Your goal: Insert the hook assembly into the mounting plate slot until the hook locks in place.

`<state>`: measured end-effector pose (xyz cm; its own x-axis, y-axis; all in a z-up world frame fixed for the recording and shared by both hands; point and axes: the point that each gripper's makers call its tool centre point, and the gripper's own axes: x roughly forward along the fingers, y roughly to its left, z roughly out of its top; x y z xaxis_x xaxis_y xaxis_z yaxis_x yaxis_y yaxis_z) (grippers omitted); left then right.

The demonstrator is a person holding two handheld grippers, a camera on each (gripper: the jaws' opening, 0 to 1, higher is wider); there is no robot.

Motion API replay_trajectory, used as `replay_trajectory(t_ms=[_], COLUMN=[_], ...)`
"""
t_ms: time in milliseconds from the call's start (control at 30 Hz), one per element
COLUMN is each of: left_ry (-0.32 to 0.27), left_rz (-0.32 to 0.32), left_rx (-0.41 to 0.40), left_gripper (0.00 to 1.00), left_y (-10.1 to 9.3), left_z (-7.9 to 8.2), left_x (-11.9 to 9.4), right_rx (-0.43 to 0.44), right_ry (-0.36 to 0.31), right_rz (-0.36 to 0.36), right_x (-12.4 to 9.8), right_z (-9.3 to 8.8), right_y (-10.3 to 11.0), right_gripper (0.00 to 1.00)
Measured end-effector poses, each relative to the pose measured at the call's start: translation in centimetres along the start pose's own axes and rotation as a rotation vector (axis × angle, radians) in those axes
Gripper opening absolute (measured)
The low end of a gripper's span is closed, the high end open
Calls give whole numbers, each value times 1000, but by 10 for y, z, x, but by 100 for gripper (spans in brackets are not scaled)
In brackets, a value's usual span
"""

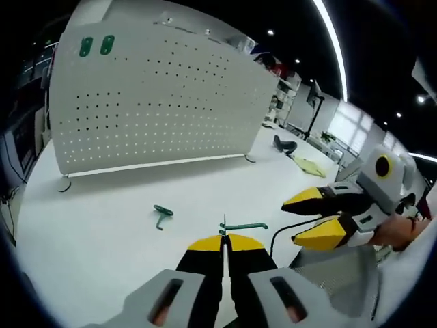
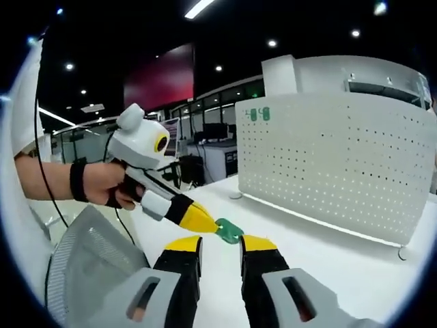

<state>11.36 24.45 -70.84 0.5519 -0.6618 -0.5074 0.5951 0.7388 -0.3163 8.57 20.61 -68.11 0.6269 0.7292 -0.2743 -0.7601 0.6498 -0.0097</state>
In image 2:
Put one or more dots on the grey mesh chair back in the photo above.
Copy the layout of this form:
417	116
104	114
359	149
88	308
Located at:
88	253

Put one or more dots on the ceiling air vent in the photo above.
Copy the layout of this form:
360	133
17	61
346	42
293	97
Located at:
92	108

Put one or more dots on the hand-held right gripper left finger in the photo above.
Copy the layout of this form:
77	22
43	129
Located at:
174	294

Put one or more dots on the white cabinet structure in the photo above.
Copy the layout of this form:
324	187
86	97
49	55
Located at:
280	75

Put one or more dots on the red wall screen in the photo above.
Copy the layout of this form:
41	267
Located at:
158	78

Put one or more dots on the person's white shirt sleeve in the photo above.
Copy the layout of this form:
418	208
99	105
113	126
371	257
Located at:
25	112

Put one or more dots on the white office desk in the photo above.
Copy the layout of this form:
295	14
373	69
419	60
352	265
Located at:
215	160

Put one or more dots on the long ceiling light strip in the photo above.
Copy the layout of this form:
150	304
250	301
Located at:
199	8

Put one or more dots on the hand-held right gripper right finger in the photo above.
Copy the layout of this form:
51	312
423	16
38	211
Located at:
266	294

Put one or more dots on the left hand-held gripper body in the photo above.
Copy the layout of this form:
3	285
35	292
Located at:
136	143

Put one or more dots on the person's left hand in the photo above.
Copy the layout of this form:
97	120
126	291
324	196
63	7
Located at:
100	184

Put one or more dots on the black computer monitor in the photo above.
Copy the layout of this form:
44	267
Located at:
215	131

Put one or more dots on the black box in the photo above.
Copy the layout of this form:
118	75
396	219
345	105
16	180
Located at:
191	171

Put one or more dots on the white perforated mounting plate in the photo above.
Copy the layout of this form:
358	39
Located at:
341	177

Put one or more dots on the group of round ceiling spotlights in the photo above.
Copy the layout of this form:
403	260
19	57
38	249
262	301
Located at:
272	43

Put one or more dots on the monitor showing text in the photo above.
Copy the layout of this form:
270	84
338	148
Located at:
173	130

